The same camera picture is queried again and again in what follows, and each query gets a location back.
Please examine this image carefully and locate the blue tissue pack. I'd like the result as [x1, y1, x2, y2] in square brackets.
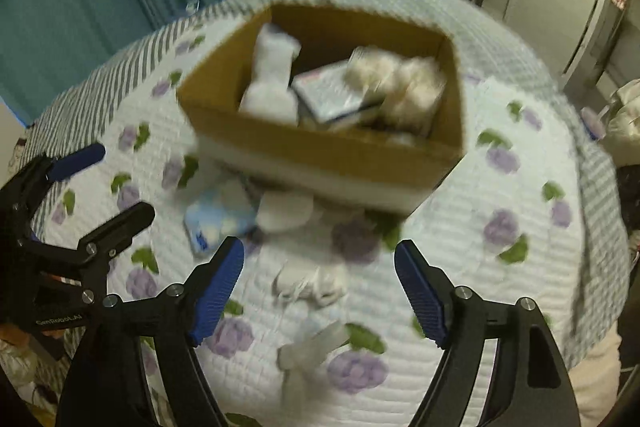
[183, 180, 257, 259]

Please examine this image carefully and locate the white jacket on chair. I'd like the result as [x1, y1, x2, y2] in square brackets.
[600, 79, 640, 167]

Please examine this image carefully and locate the grey checked bed sheet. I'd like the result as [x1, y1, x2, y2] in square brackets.
[16, 0, 630, 367]

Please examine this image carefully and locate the white floral quilted mat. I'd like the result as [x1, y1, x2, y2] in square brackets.
[42, 17, 585, 426]

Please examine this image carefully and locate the small white sock ball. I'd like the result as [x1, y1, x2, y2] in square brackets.
[273, 261, 348, 308]

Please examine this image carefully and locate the white round pad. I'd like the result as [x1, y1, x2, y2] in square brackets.
[256, 191, 314, 234]

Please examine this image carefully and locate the brown cardboard box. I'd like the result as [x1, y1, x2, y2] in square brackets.
[177, 3, 464, 216]

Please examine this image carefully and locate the purple drink cup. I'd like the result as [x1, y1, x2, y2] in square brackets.
[579, 107, 606, 142]

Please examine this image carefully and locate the cream fluffy plush toy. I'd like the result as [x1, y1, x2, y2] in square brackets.
[344, 46, 447, 136]

